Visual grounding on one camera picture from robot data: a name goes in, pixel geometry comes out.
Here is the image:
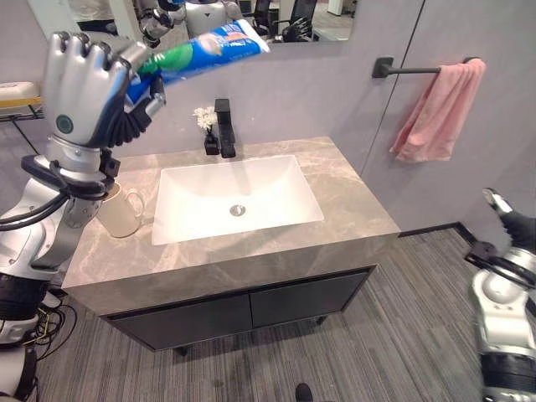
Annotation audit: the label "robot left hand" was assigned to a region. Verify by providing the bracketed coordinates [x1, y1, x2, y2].
[41, 31, 168, 149]

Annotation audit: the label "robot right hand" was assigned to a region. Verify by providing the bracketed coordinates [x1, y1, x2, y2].
[482, 188, 536, 251]

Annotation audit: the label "blue green toothpaste tube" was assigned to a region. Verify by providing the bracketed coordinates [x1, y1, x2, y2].
[122, 18, 271, 115]

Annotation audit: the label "pink towel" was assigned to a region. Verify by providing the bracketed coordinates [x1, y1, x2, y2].
[389, 58, 487, 163]

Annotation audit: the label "black towel bar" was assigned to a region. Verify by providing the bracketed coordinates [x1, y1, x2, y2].
[371, 56, 481, 80]

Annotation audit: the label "white rectangular sink basin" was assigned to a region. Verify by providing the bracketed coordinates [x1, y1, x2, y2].
[151, 154, 325, 246]

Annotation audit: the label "white soap box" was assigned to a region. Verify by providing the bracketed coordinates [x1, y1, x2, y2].
[0, 81, 41, 101]

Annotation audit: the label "cream ceramic mug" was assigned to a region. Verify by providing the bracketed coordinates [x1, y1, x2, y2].
[96, 181, 146, 239]

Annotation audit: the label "black vase with white flowers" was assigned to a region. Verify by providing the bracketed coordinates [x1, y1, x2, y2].
[193, 106, 221, 157]

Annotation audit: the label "black faucet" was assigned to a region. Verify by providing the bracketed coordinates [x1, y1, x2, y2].
[214, 98, 239, 159]

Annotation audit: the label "grey marble vanity cabinet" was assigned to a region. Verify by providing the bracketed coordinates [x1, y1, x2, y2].
[61, 136, 402, 358]

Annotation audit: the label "black wire shelf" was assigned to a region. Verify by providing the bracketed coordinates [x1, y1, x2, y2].
[0, 103, 46, 157]

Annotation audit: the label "wall mirror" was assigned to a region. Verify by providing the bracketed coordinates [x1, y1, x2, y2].
[27, 0, 359, 45]

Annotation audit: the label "black cables on floor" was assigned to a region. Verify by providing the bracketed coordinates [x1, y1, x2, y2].
[24, 292, 79, 361]

